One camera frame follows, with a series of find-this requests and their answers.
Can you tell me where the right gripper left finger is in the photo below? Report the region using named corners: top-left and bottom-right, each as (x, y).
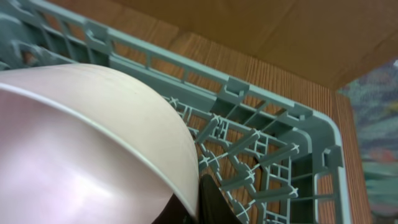
top-left (152, 194), bottom-right (196, 224)

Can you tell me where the grey dishwasher rack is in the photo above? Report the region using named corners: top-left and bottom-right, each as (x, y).
top-left (1, 1), bottom-right (351, 223)

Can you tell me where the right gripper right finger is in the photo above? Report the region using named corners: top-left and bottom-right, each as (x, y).
top-left (199, 174), bottom-right (241, 224)

